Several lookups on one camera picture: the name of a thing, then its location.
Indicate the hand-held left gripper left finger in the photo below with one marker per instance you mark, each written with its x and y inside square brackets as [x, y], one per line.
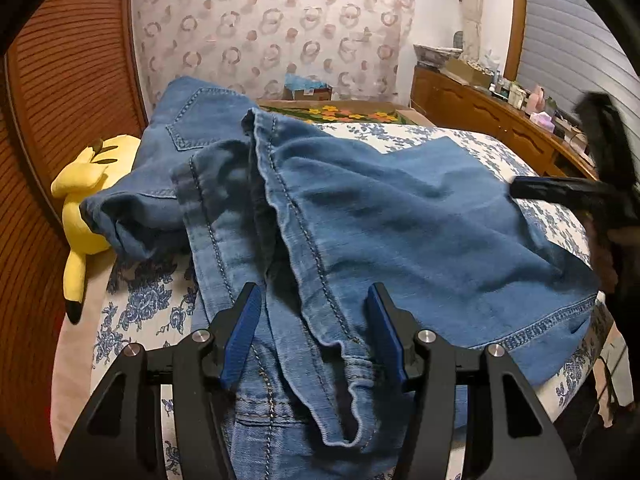
[245, 330]

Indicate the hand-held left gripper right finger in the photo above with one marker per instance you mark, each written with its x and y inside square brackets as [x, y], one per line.
[385, 335]

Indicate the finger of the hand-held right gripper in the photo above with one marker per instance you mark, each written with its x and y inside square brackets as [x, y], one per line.
[545, 189]

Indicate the blue denim pants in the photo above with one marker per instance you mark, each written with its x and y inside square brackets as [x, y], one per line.
[375, 210]

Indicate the pink bottle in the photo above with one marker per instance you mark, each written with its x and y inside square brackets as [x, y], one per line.
[538, 100]

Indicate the row of cosmetic bottles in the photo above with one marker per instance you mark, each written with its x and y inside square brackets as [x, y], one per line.
[510, 91]

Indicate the blue floral white quilt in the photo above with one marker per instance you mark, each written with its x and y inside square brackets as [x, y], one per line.
[140, 305]

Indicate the wooden cabinet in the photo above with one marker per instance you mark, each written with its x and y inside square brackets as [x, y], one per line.
[465, 105]

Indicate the grey window blind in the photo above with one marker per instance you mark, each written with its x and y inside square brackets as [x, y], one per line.
[565, 25]

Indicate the flat cardboard box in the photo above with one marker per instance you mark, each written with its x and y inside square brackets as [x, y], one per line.
[465, 74]

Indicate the white storage basket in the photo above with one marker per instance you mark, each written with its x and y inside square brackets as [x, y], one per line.
[437, 54]

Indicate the pink bed sheet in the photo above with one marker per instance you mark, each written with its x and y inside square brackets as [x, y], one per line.
[70, 350]

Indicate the beige corner curtain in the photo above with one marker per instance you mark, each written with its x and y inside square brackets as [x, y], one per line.
[470, 10]

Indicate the floral pattern blanket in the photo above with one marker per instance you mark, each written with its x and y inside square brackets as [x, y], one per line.
[350, 112]

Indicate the yellow plush toy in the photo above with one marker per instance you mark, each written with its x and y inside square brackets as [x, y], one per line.
[87, 175]

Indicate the blue plastic bag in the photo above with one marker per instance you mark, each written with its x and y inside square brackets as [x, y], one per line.
[302, 81]

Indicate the circle pattern sheer curtain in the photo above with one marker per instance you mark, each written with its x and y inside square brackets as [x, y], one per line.
[275, 25]

